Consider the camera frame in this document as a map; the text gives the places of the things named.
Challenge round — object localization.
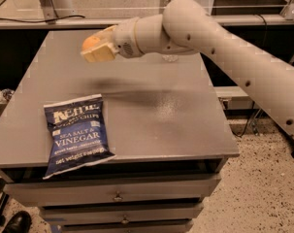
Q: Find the blue Kettle chip bag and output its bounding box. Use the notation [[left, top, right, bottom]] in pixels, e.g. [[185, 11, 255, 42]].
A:
[[44, 94, 115, 180]]

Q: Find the metal frame post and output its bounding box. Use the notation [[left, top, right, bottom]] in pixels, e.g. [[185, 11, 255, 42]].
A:
[[30, 0, 77, 21]]

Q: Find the black cable on ledge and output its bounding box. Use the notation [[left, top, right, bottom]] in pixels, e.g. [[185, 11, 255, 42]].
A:
[[0, 15, 86, 24]]

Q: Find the black shoe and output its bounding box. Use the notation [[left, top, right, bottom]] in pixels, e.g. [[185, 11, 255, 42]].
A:
[[2, 211, 32, 233]]

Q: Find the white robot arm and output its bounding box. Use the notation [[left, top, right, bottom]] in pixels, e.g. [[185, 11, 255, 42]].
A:
[[82, 0, 294, 140]]

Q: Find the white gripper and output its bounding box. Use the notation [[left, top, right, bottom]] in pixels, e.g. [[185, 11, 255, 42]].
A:
[[81, 17, 143, 62]]

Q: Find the black hanging cable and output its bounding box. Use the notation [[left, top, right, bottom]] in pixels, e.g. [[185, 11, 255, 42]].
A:
[[230, 100, 256, 138]]

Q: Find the clear plastic water bottle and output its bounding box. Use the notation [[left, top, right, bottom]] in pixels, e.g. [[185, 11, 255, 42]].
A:
[[162, 54, 179, 63]]

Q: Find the orange fruit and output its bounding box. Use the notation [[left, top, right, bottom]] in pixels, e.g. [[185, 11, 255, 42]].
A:
[[82, 36, 100, 50]]

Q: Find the grey drawer cabinet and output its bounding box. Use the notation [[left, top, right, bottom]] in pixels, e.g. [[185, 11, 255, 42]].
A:
[[0, 31, 238, 233]]

